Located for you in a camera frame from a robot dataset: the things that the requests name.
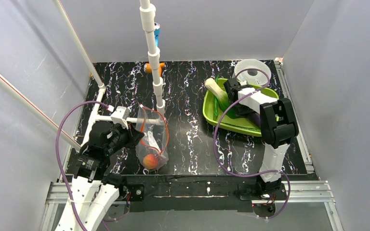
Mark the clear zip top bag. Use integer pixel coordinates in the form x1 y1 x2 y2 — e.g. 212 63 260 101
135 104 169 172

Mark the peach toy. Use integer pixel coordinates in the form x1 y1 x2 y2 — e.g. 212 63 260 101
143 154 159 169

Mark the purple eggplant toy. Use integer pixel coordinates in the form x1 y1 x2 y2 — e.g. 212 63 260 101
250 112 261 128

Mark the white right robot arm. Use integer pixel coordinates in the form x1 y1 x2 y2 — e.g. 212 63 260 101
224 78 299 194

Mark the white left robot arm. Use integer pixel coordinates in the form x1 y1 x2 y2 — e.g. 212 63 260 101
56 121 145 231

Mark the bok choy toy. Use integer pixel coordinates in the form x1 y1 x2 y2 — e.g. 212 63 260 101
204 78 231 112

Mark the green plastic basin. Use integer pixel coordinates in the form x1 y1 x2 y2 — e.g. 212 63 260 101
202 78 280 137

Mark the orange white clamp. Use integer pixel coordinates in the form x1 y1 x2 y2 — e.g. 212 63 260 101
144 62 166 77

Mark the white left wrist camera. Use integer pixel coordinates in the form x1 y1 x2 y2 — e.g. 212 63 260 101
110 106 130 129

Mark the white pvc pipe frame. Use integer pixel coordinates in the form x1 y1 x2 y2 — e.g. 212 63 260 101
0 0 168 154

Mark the aluminium rail frame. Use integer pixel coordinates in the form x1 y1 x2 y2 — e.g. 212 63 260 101
40 60 344 231

